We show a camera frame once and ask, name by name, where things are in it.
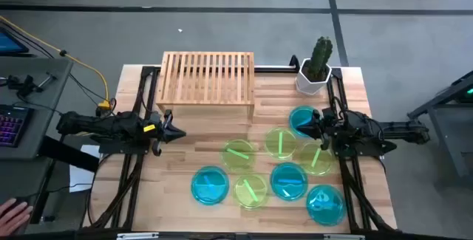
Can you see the black flat panel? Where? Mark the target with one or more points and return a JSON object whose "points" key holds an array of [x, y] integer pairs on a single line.
{"points": [[66, 153]]}

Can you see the black clamp tool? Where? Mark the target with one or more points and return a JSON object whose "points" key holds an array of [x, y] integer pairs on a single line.
{"points": [[26, 85]]}

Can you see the white hexagonal plant pot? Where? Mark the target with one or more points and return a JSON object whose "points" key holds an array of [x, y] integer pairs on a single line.
{"points": [[303, 83]]}

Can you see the person's hand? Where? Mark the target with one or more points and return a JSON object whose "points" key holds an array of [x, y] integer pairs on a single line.
{"points": [[13, 218]]}

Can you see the grey metal cart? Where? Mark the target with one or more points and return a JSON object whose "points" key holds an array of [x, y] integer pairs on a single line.
{"points": [[436, 103]]}

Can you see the slatted wooden shelf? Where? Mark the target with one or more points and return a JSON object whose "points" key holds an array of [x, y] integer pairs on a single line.
{"points": [[207, 77]]}

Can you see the transparent blue plastic plate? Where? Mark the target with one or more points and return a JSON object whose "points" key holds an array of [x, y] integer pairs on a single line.
{"points": [[289, 181], [297, 116], [326, 205], [210, 185]]}

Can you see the grey side desk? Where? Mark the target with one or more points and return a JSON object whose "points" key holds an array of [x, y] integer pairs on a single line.
{"points": [[44, 114]]}

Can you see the laptop screen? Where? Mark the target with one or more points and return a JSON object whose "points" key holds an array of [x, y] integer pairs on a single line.
{"points": [[9, 44]]}

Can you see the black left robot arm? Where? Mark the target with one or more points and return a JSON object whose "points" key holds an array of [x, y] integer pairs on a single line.
{"points": [[96, 125]]}

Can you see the silver metal bracket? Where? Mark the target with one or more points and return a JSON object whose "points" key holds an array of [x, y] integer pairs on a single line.
{"points": [[137, 236]]}

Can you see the transparent green plastic plate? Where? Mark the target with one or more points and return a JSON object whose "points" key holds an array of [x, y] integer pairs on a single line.
{"points": [[250, 191], [314, 162], [238, 155], [281, 143]]}

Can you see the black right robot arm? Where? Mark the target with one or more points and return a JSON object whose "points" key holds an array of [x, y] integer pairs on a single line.
{"points": [[399, 129]]}

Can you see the backlit black keyboard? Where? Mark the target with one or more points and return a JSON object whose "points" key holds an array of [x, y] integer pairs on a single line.
{"points": [[13, 127]]}

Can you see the green cactus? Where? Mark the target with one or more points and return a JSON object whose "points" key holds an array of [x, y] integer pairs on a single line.
{"points": [[320, 57]]}

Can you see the yellow plug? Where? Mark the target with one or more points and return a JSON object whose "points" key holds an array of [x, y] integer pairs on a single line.
{"points": [[104, 104]]}

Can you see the white paper sheet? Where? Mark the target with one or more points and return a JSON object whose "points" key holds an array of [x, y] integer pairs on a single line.
{"points": [[79, 179]]}

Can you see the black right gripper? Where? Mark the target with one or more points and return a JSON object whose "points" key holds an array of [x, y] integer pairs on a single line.
{"points": [[322, 129]]}

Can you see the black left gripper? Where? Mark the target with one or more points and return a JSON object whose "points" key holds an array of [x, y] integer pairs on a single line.
{"points": [[164, 131]]}

